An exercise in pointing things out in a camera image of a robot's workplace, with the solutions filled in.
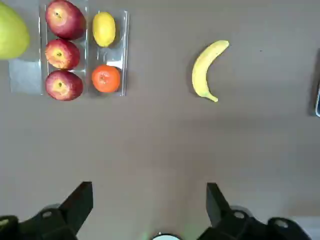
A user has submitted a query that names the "yellow lemon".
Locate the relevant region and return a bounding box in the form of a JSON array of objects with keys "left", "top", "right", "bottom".
[{"left": 92, "top": 11, "right": 117, "bottom": 48}]

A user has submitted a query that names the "large green pomelo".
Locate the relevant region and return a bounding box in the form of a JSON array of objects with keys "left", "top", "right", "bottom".
[{"left": 0, "top": 2, "right": 31, "bottom": 60}]

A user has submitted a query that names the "silver black kitchen scale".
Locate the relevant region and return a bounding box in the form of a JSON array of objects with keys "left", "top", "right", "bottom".
[{"left": 313, "top": 48, "right": 320, "bottom": 117}]

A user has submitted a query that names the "clear acrylic fruit shelf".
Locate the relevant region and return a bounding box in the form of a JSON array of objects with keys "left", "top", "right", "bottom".
[{"left": 8, "top": 0, "right": 130, "bottom": 97}]

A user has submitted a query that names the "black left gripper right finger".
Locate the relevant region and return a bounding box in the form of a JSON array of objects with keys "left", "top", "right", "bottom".
[{"left": 197, "top": 183, "right": 312, "bottom": 240}]

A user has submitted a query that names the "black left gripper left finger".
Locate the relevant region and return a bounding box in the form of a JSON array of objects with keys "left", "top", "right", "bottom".
[{"left": 0, "top": 181, "right": 94, "bottom": 240}]

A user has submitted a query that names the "orange mandarin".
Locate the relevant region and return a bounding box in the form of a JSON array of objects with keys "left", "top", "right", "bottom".
[{"left": 91, "top": 64, "right": 122, "bottom": 93}]

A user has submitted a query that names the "red apple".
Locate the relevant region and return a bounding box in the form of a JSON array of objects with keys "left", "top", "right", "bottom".
[
  {"left": 44, "top": 69, "right": 84, "bottom": 102},
  {"left": 44, "top": 38, "right": 81, "bottom": 71},
  {"left": 44, "top": 0, "right": 87, "bottom": 41}
]

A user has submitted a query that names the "yellow banana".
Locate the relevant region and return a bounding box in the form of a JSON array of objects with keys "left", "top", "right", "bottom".
[{"left": 191, "top": 39, "right": 230, "bottom": 103}]

